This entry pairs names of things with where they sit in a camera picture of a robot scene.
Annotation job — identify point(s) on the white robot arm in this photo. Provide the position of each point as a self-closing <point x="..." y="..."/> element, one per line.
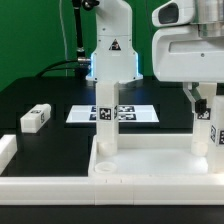
<point x="114" y="57"/>

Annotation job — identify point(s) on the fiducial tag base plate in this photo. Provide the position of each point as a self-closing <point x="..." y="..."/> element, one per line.
<point x="127" y="114"/>

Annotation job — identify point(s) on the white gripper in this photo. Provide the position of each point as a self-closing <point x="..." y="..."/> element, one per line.
<point x="188" y="45"/>

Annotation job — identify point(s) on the white U-shaped border fence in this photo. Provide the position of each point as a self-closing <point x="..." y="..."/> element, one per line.
<point x="105" y="190"/>

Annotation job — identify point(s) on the white desk top tray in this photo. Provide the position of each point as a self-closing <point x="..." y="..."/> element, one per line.
<point x="151" y="155"/>

